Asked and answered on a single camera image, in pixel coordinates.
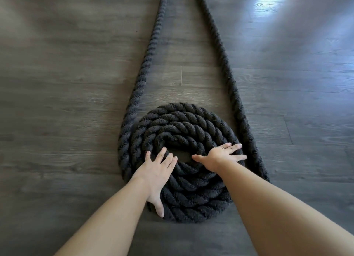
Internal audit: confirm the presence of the person's left hand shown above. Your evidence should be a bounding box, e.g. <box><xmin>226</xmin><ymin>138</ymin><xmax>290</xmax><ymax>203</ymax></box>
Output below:
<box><xmin>130</xmin><ymin>146</ymin><xmax>178</xmax><ymax>218</ymax></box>

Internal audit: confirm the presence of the thick black twisted rope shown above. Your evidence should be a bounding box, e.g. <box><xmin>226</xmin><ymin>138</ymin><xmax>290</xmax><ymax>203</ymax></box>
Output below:
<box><xmin>193</xmin><ymin>0</ymin><xmax>271</xmax><ymax>184</ymax></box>
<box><xmin>117</xmin><ymin>0</ymin><xmax>241</xmax><ymax>225</ymax></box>

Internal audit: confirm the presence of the person's right forearm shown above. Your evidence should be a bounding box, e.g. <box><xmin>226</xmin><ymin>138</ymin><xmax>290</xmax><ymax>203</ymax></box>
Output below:
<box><xmin>213</xmin><ymin>162</ymin><xmax>354</xmax><ymax>256</ymax></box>

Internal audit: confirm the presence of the person's right hand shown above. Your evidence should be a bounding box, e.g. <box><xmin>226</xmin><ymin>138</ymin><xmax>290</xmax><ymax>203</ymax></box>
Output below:
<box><xmin>191</xmin><ymin>143</ymin><xmax>248</xmax><ymax>174</ymax></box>

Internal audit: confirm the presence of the person's left forearm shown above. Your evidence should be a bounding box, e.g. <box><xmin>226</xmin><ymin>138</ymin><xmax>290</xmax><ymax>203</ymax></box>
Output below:
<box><xmin>54</xmin><ymin>177</ymin><xmax>152</xmax><ymax>256</ymax></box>

